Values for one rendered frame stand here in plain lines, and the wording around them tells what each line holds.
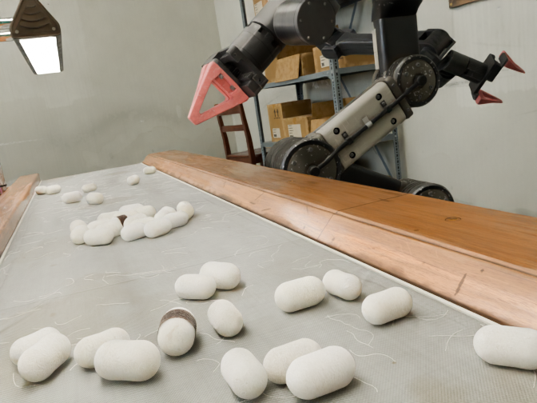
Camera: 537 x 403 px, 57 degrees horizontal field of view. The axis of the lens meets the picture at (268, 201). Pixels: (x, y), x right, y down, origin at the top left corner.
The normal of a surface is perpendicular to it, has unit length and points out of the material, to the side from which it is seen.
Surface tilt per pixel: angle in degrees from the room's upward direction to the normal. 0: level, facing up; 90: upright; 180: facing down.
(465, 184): 89
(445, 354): 0
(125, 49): 90
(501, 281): 45
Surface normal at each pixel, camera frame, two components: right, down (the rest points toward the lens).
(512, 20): -0.88, 0.22
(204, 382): -0.15, -0.97
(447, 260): -0.75, -0.54
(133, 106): 0.45, 0.11
